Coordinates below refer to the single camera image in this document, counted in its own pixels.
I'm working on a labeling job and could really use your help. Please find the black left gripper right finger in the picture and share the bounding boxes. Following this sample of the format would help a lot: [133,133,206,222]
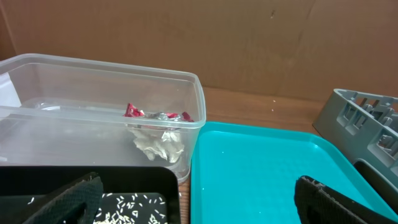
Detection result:
[294,175,397,224]

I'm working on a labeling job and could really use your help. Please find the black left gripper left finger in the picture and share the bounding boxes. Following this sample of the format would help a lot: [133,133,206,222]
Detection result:
[21,172,103,224]

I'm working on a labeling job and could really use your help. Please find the rice food scraps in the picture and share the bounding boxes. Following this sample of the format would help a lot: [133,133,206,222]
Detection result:
[27,192,169,224]

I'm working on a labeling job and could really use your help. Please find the white napkin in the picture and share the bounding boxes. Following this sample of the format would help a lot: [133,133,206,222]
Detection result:
[129,128,185,163]

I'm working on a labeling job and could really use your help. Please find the red snack wrapper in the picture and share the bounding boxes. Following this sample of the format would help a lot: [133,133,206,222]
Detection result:
[123,103,198,131]

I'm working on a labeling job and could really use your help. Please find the black food waste tray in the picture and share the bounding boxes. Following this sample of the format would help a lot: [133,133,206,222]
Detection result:
[1,166,181,223]

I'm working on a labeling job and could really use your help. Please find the grey dishwasher rack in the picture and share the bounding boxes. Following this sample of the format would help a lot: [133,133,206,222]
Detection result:
[313,89,397,211]

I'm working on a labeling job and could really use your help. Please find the teal plastic tray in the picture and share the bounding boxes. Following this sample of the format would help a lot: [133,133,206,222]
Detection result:
[190,122,397,224]

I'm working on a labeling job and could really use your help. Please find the clear plastic bin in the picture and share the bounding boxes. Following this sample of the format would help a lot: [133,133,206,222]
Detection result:
[1,54,206,182]

